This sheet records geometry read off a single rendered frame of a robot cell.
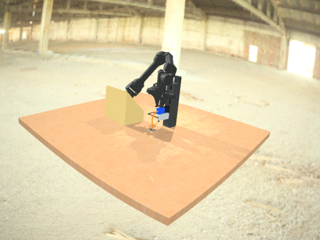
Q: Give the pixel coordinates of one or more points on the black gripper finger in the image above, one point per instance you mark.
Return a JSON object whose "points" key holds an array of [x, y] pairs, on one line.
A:
{"points": [[157, 99], [163, 101]]}

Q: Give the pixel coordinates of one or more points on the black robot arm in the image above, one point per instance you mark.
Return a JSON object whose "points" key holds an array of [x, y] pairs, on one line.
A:
{"points": [[165, 75]]}

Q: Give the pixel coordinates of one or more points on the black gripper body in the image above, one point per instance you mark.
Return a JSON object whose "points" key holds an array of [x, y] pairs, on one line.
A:
{"points": [[164, 91]]}

